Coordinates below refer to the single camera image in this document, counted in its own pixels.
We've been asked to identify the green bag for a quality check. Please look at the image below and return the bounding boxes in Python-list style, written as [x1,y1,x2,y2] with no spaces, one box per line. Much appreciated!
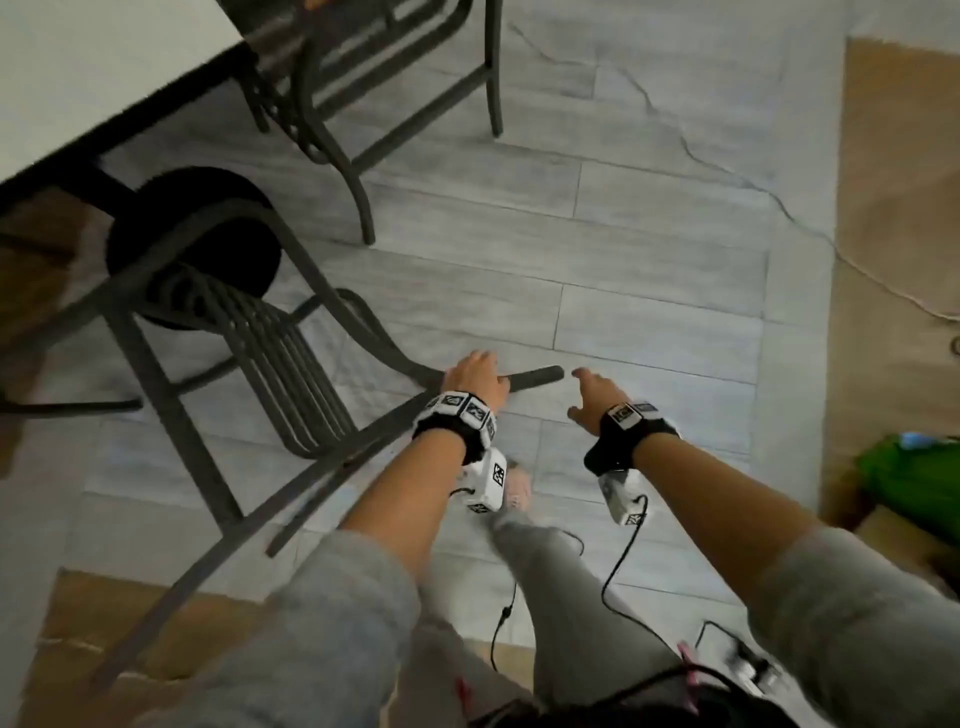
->
[854,431,960,549]

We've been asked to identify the person's left hand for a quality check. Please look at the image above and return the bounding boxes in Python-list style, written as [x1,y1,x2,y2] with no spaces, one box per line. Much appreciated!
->
[442,350,513,414]

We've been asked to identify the white square table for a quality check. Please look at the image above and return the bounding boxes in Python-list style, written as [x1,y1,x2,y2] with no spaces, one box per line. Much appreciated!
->
[0,0,283,331]

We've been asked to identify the person's right forearm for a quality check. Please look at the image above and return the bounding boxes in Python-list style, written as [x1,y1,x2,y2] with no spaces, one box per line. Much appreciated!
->
[633,433,823,605]

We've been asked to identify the thin black camera cable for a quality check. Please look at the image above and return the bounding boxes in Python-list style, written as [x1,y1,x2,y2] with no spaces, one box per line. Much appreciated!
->
[599,494,751,691]
[448,487,586,674]

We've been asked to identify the grey trousers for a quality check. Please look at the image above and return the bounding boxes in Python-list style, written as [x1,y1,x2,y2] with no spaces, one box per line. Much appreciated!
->
[404,509,691,728]

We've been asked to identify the cardboard box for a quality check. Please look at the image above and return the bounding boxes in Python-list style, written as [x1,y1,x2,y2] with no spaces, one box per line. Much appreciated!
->
[854,506,960,579]

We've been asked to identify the white floor cable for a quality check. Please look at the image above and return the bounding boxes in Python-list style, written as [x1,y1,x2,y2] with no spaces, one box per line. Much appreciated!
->
[508,20,960,324]

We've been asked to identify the grey sweatshirt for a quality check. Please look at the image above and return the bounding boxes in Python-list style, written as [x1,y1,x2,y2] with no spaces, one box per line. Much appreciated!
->
[142,524,960,728]

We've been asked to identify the black round table base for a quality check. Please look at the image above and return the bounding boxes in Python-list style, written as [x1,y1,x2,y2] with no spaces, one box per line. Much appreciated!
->
[104,166,283,331]

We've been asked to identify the person's right hand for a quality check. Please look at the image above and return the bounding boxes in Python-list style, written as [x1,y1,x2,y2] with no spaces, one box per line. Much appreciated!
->
[567,366,631,438]

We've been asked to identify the black wristband with white markers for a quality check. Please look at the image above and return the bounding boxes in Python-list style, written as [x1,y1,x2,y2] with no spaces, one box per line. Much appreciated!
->
[583,401,680,478]
[410,389,500,466]

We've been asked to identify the person's left forearm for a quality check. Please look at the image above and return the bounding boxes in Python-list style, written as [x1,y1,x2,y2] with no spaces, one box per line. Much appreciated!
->
[337,431,470,583]

